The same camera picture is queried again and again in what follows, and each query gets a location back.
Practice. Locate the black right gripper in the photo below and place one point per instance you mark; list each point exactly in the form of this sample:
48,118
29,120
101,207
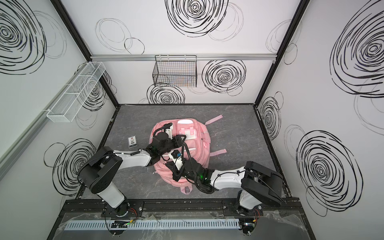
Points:
177,173

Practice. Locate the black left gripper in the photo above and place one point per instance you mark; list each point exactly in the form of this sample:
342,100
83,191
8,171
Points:
177,141

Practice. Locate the pink student backpack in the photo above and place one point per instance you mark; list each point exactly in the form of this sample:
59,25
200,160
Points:
198,141

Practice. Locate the small white card packet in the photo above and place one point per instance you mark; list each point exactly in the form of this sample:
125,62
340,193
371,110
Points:
132,142

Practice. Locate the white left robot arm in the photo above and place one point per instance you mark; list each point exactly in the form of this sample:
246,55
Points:
98,172

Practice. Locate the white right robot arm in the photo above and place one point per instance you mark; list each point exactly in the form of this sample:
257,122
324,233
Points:
258,184

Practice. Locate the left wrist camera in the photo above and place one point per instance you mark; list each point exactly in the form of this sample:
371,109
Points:
168,129

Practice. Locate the white slotted cable duct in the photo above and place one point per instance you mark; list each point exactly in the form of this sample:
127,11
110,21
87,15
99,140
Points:
115,225

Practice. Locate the black wire wall basket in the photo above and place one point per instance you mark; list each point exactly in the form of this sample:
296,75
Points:
175,70

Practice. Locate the white mesh wall shelf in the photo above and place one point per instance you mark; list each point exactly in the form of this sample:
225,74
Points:
83,92

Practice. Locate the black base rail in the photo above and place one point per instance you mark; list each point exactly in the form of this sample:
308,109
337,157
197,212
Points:
138,208

